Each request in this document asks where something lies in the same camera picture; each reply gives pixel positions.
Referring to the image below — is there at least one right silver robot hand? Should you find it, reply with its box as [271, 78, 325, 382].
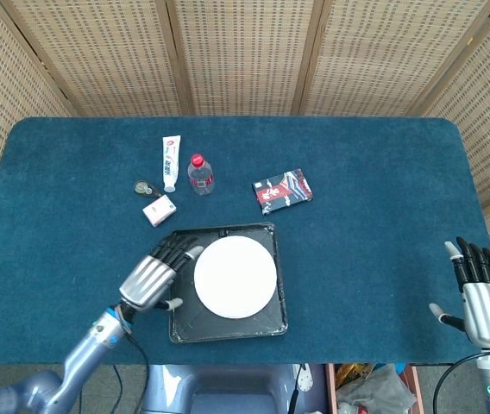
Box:
[428, 236, 490, 349]

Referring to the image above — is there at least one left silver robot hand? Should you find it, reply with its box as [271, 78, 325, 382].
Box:
[117, 233, 205, 313]

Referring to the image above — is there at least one white round plate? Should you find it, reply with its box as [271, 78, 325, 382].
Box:
[193, 235, 278, 320]

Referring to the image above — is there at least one black square plastic tray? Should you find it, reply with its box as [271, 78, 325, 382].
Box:
[167, 222, 289, 344]

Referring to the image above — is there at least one small white paper box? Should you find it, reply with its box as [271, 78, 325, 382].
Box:
[141, 194, 178, 228]

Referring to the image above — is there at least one clear bottle with red cap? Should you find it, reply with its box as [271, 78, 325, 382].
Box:
[188, 154, 218, 197]

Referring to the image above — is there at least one white toothpaste tube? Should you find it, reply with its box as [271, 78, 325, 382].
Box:
[161, 135, 182, 193]

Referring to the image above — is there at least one blue-grey robot torso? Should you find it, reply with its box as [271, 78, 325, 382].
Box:
[139, 364, 328, 414]

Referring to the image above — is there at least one blue table cloth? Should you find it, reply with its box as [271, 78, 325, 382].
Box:
[0, 116, 490, 367]

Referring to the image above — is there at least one wooden crate with clutter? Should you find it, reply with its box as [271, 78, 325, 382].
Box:
[325, 363, 423, 414]

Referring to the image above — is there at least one dark red snack packet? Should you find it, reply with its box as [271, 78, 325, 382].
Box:
[251, 167, 315, 216]

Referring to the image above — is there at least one woven rattan folding screen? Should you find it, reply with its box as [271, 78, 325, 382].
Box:
[0, 0, 490, 329]

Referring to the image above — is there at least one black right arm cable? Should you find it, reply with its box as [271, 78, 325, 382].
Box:
[432, 349, 490, 414]

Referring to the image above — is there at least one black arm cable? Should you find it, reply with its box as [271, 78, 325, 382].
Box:
[112, 309, 151, 414]
[432, 349, 490, 414]

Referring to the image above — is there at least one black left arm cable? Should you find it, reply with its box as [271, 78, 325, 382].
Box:
[112, 309, 151, 414]

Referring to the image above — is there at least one small oval keychain tag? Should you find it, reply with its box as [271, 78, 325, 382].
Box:
[133, 179, 163, 199]

